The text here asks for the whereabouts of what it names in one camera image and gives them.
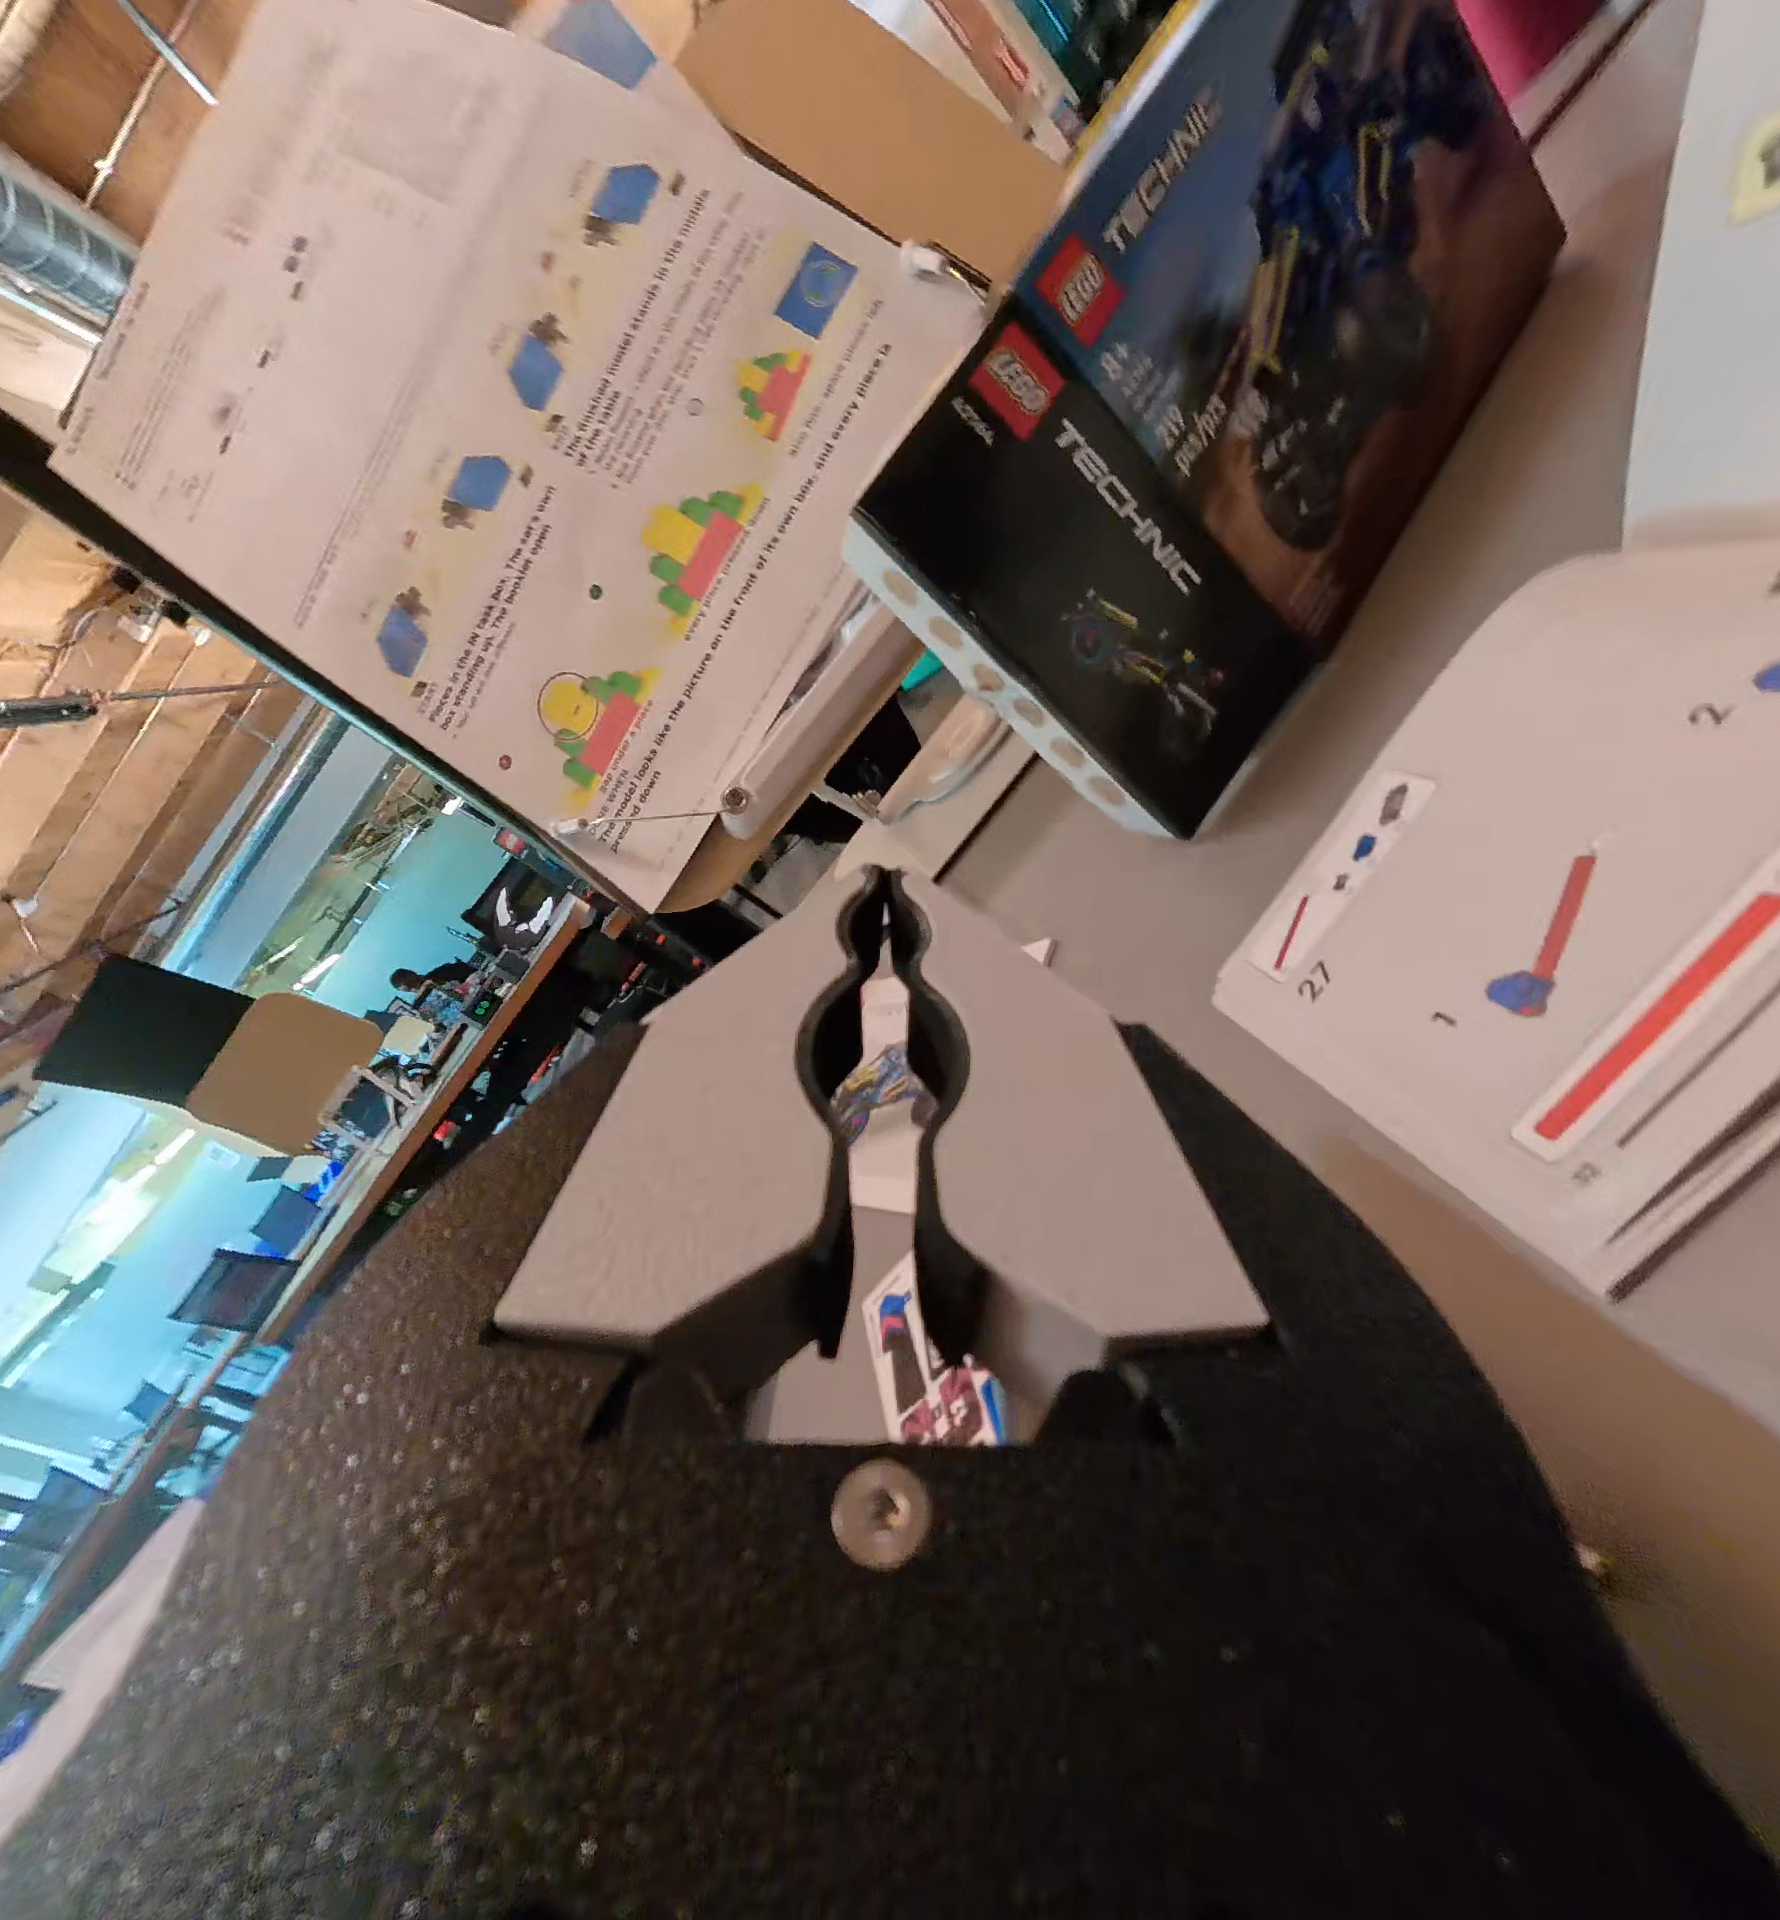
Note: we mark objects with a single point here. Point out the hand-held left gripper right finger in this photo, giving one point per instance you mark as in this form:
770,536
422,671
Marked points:
1100,1200

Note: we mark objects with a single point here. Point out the brown cardboard box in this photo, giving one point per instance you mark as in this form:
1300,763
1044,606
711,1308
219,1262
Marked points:
859,135

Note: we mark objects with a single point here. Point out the silver spiral ventilation duct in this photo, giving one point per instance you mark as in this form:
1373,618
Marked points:
21,210

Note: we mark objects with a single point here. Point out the lego set box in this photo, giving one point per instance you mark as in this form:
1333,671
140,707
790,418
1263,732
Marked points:
1204,449

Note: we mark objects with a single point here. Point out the printed instruction sheet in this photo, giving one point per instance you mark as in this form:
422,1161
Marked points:
456,376

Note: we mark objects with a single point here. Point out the sticker sheet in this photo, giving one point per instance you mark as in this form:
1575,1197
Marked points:
905,1350

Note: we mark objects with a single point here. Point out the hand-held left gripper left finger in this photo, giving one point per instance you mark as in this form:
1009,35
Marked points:
680,1200

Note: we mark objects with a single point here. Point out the small closed instruction booklet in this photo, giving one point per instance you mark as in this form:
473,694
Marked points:
882,1087

